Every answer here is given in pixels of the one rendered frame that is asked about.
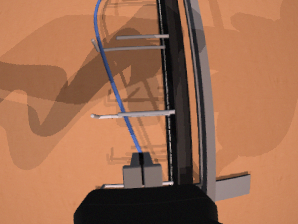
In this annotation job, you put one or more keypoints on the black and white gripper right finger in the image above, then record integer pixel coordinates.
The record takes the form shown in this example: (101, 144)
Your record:
(151, 173)

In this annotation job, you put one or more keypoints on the blue cable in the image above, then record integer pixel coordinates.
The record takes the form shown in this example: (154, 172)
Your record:
(112, 80)

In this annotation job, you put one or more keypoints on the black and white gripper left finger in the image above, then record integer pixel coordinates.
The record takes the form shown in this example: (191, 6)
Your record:
(132, 177)

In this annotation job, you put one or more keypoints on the grey metal rack with black panel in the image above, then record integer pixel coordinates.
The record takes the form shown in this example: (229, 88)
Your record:
(176, 97)

